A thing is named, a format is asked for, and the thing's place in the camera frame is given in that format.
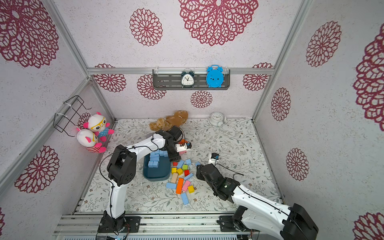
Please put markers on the yellow cube far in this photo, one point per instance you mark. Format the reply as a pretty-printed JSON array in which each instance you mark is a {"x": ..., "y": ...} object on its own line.
[{"x": 191, "y": 189}]

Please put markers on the grey wall shelf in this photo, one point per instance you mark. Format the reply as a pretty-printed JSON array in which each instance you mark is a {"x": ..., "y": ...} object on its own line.
[{"x": 171, "y": 80}]

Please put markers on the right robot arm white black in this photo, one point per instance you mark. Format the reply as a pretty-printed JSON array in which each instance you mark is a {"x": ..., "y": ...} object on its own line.
[{"x": 255, "y": 212}]

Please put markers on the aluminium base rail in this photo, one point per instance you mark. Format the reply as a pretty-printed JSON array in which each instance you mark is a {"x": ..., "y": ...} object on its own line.
[{"x": 146, "y": 224}]

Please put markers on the light blue block left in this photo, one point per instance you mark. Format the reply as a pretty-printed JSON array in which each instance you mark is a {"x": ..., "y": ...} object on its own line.
[{"x": 171, "y": 186}]

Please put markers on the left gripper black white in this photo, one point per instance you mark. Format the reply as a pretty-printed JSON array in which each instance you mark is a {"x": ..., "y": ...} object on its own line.
[{"x": 175, "y": 157}]

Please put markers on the black wire wall basket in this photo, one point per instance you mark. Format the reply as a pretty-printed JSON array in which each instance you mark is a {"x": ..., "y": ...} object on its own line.
[{"x": 76, "y": 114}]

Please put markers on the white owl plush yellow glasses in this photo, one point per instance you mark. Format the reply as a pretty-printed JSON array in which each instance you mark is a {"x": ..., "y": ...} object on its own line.
[{"x": 99, "y": 126}]

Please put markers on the light blue block far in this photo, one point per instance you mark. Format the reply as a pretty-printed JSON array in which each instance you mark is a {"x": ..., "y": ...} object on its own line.
[{"x": 185, "y": 198}]

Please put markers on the pink block lower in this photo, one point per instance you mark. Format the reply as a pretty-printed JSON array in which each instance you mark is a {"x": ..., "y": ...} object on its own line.
[{"x": 186, "y": 186}]

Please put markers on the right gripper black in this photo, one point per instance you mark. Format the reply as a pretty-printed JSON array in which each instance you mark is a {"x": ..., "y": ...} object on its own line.
[{"x": 202, "y": 170}]

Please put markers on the white alarm clock on table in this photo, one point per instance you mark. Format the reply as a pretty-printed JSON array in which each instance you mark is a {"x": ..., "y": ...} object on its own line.
[{"x": 217, "y": 119}]

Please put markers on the long natural wooden block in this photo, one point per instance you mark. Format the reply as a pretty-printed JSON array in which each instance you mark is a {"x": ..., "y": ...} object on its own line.
[{"x": 174, "y": 178}]

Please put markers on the dark teal plastic bin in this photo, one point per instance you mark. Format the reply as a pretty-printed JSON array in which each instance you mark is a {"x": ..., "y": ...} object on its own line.
[{"x": 161, "y": 173}]

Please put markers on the yellow cube block lower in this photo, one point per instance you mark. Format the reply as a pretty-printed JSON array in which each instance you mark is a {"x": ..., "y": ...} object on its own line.
[{"x": 180, "y": 171}]

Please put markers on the long orange block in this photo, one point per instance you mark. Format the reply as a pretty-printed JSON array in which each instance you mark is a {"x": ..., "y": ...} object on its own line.
[{"x": 179, "y": 186}]

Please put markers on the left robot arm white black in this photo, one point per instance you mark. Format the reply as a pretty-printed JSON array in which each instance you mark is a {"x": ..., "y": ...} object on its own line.
[{"x": 122, "y": 169}]

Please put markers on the blue alarm clock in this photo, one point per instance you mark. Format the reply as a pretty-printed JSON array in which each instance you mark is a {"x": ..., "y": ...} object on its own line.
[{"x": 215, "y": 76}]

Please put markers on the white plush striped legs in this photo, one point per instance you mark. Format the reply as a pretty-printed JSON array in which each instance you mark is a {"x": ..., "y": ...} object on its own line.
[{"x": 89, "y": 140}]

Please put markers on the brown teddy bear plush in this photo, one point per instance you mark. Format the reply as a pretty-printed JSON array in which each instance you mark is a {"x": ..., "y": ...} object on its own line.
[{"x": 177, "y": 119}]

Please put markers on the dark green alarm clock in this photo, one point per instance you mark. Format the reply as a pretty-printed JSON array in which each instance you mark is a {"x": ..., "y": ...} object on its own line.
[{"x": 188, "y": 79}]

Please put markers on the light blue narrow block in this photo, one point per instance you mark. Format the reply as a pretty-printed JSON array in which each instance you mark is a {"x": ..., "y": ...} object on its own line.
[{"x": 186, "y": 178}]

